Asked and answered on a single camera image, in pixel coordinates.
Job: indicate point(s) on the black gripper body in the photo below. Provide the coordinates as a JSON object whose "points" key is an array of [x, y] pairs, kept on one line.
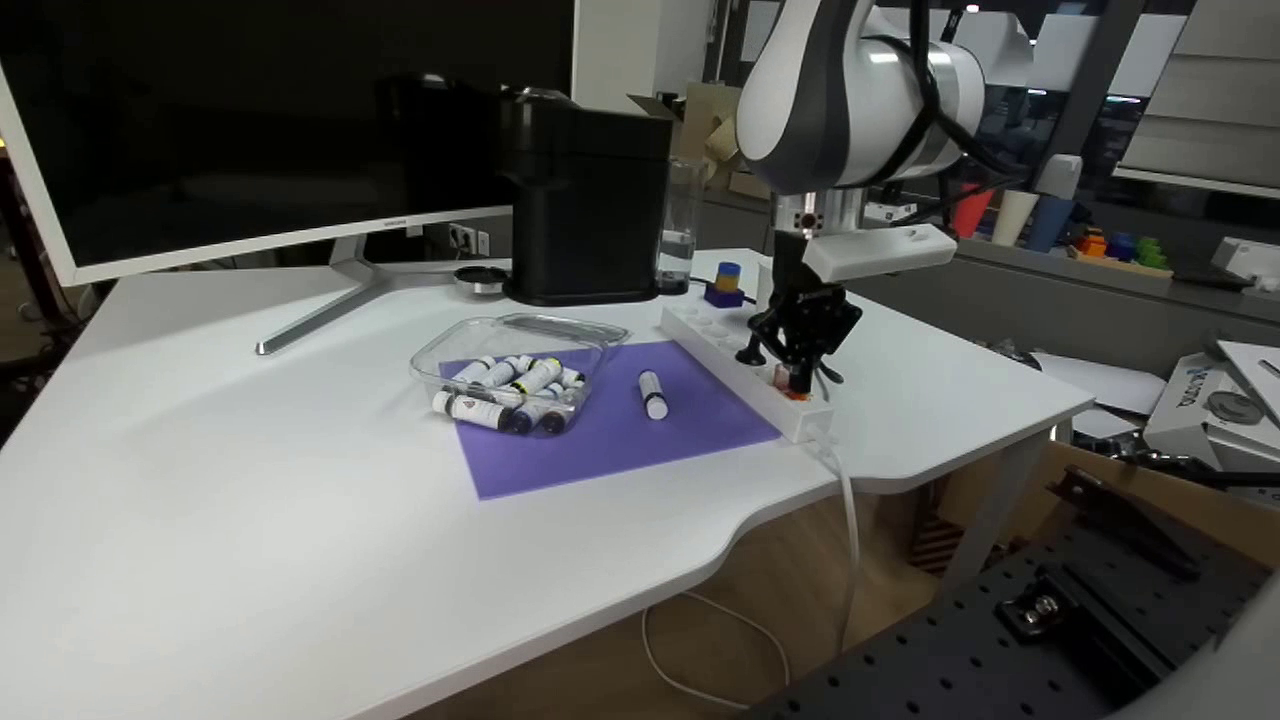
{"points": [[802, 321]]}

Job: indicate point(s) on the clear plastic clamshell container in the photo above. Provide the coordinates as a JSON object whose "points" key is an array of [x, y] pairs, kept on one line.
{"points": [[513, 373]]}

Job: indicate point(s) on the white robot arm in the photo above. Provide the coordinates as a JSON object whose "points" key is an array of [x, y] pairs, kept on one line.
{"points": [[847, 103]]}

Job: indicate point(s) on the purple and blue block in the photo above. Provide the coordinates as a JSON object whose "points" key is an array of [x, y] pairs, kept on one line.
{"points": [[725, 285]]}

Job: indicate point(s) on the clear plastic bottle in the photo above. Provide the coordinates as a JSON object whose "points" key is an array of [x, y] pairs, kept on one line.
{"points": [[677, 232]]}

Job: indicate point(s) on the loose white vial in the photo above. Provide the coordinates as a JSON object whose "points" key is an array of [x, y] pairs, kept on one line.
{"points": [[655, 398]]}

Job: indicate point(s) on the purple paper mat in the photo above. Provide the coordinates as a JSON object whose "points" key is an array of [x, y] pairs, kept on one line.
{"points": [[613, 430]]}

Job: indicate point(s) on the red cup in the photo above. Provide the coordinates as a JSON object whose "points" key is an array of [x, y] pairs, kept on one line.
{"points": [[969, 209]]}

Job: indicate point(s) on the white cup on shelf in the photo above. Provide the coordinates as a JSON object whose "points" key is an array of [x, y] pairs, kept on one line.
{"points": [[1015, 214]]}

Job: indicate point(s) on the black coffee machine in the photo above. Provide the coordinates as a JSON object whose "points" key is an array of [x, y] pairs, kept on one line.
{"points": [[587, 202]]}

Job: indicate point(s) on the blue cup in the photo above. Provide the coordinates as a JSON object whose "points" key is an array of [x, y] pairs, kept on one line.
{"points": [[1048, 222]]}

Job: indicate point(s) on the black perforated board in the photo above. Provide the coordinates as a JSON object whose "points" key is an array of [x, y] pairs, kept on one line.
{"points": [[1063, 629]]}

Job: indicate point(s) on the white computer monitor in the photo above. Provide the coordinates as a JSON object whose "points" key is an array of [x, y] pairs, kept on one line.
{"points": [[169, 134]]}

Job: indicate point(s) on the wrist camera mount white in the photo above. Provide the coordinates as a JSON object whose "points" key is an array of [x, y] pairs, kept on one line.
{"points": [[843, 244]]}

